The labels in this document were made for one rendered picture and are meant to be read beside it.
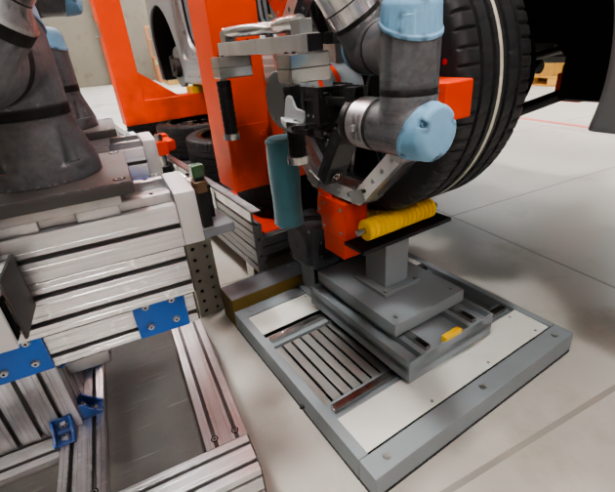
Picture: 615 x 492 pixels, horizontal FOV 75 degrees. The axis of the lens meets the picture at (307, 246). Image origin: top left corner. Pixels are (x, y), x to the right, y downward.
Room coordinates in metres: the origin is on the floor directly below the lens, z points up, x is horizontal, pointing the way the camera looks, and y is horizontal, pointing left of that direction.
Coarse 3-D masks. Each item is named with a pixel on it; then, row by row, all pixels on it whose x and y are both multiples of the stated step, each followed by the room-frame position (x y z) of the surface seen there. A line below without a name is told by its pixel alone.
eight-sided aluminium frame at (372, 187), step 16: (288, 0) 1.20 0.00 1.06; (304, 0) 1.21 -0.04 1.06; (320, 160) 1.19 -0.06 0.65; (384, 160) 0.89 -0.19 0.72; (400, 160) 0.84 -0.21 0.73; (368, 176) 0.93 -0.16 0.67; (384, 176) 0.89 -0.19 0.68; (400, 176) 0.92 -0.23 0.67; (336, 192) 1.05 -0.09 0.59; (352, 192) 0.98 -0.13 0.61; (368, 192) 0.93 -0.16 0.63; (384, 192) 0.96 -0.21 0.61
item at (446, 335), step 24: (312, 288) 1.23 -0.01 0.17; (336, 312) 1.11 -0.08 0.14; (360, 312) 1.08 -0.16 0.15; (456, 312) 1.01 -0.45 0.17; (480, 312) 1.03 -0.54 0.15; (360, 336) 1.00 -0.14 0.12; (384, 336) 0.96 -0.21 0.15; (408, 336) 0.92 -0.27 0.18; (432, 336) 0.95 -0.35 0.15; (456, 336) 0.91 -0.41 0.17; (480, 336) 0.98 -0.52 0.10; (384, 360) 0.91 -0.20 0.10; (408, 360) 0.83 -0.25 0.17; (432, 360) 0.87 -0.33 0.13
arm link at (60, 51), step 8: (48, 32) 1.02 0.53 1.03; (56, 32) 1.04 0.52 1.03; (48, 40) 1.01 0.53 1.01; (56, 40) 1.03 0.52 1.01; (56, 48) 1.02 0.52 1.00; (64, 48) 1.05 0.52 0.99; (56, 56) 1.02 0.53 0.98; (64, 56) 1.04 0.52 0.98; (56, 64) 1.01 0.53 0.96; (64, 64) 1.03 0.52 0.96; (64, 72) 1.02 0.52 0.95; (72, 72) 1.05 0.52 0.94; (64, 80) 1.02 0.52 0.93; (72, 80) 1.04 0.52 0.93
